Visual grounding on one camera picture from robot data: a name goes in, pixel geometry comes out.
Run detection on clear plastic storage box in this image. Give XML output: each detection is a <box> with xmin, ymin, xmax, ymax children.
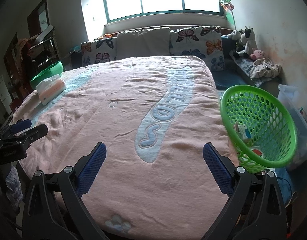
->
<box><xmin>278</xmin><ymin>84</ymin><xmax>307</xmax><ymax>172</ymax></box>

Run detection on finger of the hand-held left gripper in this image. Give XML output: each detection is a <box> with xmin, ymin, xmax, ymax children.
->
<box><xmin>9</xmin><ymin>124</ymin><xmax>48</xmax><ymax>145</ymax></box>
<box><xmin>0</xmin><ymin>119</ymin><xmax>32</xmax><ymax>140</ymax></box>

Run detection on wooden door frame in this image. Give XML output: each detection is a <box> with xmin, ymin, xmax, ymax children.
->
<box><xmin>27</xmin><ymin>0</ymin><xmax>49</xmax><ymax>37</ymax></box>

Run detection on crumpled patterned cloth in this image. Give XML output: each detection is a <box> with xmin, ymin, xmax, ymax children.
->
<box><xmin>250</xmin><ymin>58</ymin><xmax>282</xmax><ymax>78</ymax></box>

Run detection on pink plush toy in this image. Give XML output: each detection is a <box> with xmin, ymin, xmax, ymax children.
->
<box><xmin>251</xmin><ymin>49</ymin><xmax>265</xmax><ymax>60</ymax></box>

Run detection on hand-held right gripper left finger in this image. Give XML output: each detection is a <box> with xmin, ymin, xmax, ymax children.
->
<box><xmin>22</xmin><ymin>142</ymin><xmax>107</xmax><ymax>240</ymax></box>

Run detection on grey plush toy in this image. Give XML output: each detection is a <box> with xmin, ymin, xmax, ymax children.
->
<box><xmin>227</xmin><ymin>30</ymin><xmax>244</xmax><ymax>42</ymax></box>

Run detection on hanging clothes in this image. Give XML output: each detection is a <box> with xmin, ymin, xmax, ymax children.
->
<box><xmin>17</xmin><ymin>38</ymin><xmax>34</xmax><ymax>80</ymax></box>

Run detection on green plastic basin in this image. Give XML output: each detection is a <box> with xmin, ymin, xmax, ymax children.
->
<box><xmin>30</xmin><ymin>61</ymin><xmax>64</xmax><ymax>89</ymax></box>

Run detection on small butterfly print pillow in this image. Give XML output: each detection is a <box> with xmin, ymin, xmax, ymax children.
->
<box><xmin>81</xmin><ymin>37</ymin><xmax>118</xmax><ymax>67</ymax></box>

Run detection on pink blanket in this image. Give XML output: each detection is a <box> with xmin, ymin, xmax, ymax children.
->
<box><xmin>12</xmin><ymin>55</ymin><xmax>240</xmax><ymax>240</ymax></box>

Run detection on white green milk carton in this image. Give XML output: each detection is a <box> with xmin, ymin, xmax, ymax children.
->
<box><xmin>235</xmin><ymin>124</ymin><xmax>251</xmax><ymax>140</ymax></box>

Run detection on metal shelf rack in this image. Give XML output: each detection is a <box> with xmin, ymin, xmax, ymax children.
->
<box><xmin>27</xmin><ymin>26</ymin><xmax>59</xmax><ymax>68</ymax></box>

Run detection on tissue pack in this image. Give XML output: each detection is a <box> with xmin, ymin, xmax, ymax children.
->
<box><xmin>35</xmin><ymin>77</ymin><xmax>67</xmax><ymax>106</ymax></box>

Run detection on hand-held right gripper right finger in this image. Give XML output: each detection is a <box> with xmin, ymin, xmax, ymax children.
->
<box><xmin>203</xmin><ymin>142</ymin><xmax>287</xmax><ymax>240</ymax></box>

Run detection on grey pillow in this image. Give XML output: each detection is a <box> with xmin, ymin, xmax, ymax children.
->
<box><xmin>116</xmin><ymin>27</ymin><xmax>171</xmax><ymax>60</ymax></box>

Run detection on cow plush toy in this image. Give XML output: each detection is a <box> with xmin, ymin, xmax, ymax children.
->
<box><xmin>233</xmin><ymin>26</ymin><xmax>257</xmax><ymax>59</ymax></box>

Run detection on large butterfly print pillow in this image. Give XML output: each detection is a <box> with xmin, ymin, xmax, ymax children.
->
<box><xmin>169</xmin><ymin>25</ymin><xmax>226</xmax><ymax>72</ymax></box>

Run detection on green plastic basket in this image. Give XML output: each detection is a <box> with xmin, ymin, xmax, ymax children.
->
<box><xmin>220</xmin><ymin>85</ymin><xmax>298</xmax><ymax>174</ymax></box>

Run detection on colourful pinwheel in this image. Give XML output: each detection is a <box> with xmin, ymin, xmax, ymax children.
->
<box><xmin>218</xmin><ymin>0</ymin><xmax>236</xmax><ymax>29</ymax></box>

